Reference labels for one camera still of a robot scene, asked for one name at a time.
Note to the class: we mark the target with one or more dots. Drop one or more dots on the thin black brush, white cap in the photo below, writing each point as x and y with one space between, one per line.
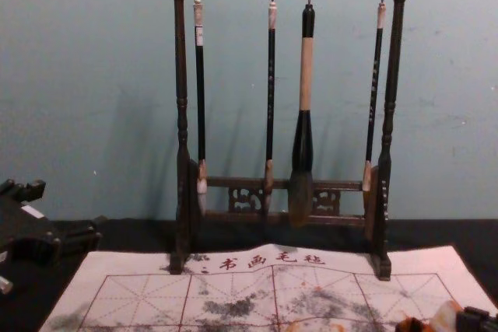
271 95
374 95

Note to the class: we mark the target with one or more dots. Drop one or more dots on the black table cloth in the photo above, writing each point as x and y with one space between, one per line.
128 238

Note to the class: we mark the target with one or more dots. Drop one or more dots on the white felt mat, red grid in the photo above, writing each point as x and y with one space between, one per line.
233 289

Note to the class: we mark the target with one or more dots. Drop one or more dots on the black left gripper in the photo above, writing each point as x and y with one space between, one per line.
19 227

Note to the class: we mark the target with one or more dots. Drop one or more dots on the dark wooden dragon brush rack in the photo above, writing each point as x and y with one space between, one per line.
181 75

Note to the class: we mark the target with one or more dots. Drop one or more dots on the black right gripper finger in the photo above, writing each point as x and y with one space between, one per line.
412 326
480 320

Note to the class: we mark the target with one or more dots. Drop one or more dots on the black brush with labelled white cap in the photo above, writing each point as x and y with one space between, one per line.
200 95

